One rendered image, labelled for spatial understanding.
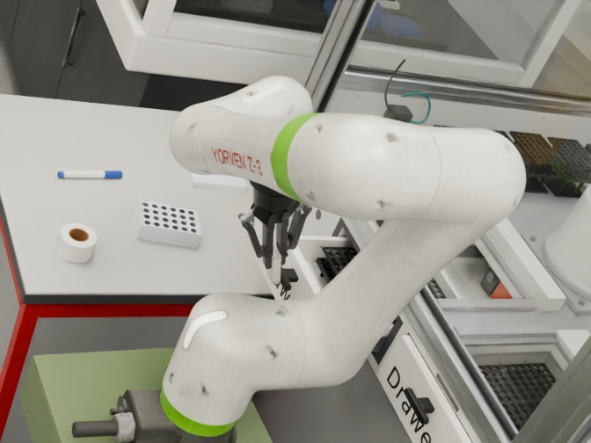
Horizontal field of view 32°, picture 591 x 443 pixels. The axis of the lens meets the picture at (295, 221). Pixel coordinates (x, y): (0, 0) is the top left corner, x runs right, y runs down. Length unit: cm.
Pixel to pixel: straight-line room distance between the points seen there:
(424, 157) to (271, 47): 144
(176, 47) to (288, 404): 88
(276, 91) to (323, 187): 43
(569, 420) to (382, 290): 36
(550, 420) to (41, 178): 111
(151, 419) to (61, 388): 16
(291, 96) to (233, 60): 100
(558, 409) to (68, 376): 73
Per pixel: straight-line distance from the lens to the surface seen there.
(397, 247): 133
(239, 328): 142
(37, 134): 227
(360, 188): 114
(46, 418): 159
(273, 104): 156
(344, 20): 211
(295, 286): 189
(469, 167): 121
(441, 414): 177
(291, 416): 223
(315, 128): 120
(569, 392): 157
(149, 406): 154
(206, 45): 252
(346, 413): 205
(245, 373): 144
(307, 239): 201
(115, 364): 166
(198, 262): 206
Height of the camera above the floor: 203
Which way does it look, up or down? 34 degrees down
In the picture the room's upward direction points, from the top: 25 degrees clockwise
